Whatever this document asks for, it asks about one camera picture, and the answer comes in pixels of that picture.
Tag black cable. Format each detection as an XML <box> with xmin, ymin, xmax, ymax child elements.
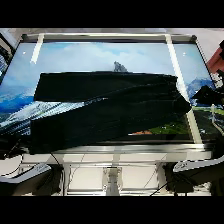
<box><xmin>148</xmin><ymin>180</ymin><xmax>175</xmax><ymax>197</ymax></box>

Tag blue jeans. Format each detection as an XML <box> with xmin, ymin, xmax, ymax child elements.
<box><xmin>29</xmin><ymin>70</ymin><xmax>193</xmax><ymax>155</ymax></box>

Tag silver frame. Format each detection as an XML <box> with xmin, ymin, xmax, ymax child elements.
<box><xmin>18</xmin><ymin>32</ymin><xmax>215</xmax><ymax>197</ymax></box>

